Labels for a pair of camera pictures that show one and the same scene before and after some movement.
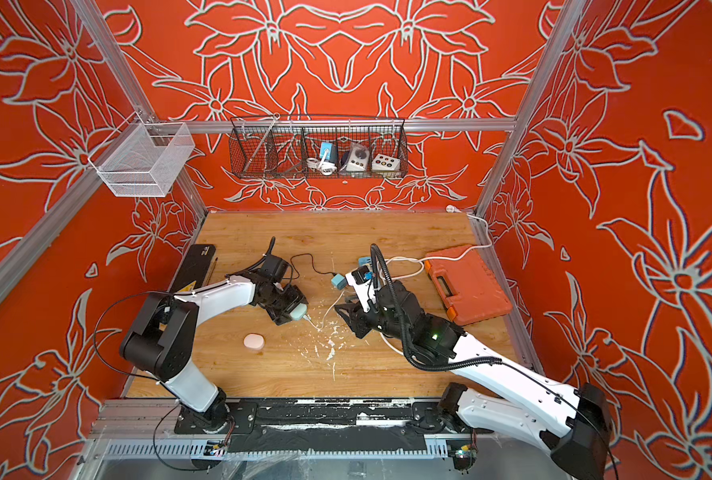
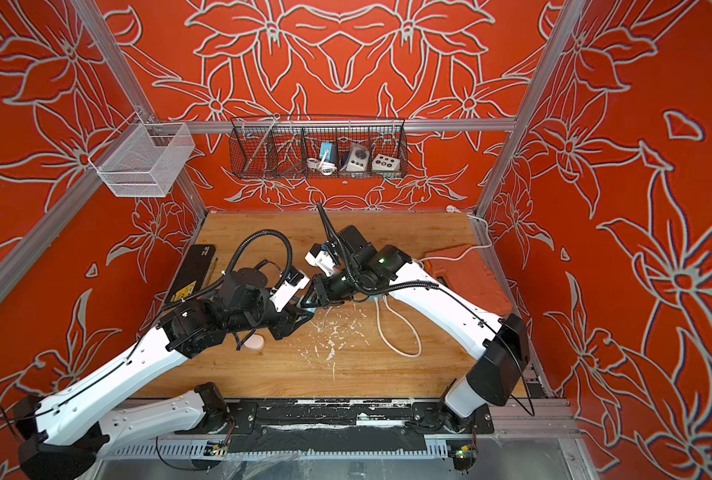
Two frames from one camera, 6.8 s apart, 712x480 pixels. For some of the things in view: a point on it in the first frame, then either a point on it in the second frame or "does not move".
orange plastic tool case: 467,288 does not move
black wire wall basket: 291,147 does not move
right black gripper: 358,319 -> 324,291
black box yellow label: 194,269 does not move
